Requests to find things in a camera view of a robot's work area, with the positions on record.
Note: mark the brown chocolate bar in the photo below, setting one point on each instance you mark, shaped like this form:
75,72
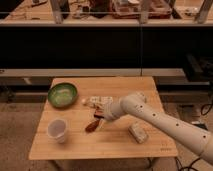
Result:
100,116

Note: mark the wooden table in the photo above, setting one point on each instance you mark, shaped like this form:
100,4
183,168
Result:
112,140

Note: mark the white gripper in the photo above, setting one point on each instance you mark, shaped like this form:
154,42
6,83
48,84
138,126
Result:
112,111

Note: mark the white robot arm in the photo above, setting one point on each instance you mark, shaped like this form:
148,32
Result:
197,140

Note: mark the long metal shelf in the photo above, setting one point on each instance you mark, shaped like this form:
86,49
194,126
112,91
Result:
90,72

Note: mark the white sponge block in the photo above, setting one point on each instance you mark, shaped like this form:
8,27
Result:
138,133

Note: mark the white wrapped snack package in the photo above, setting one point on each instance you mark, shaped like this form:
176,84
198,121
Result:
102,99

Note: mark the green ceramic bowl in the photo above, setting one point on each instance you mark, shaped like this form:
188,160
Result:
62,95

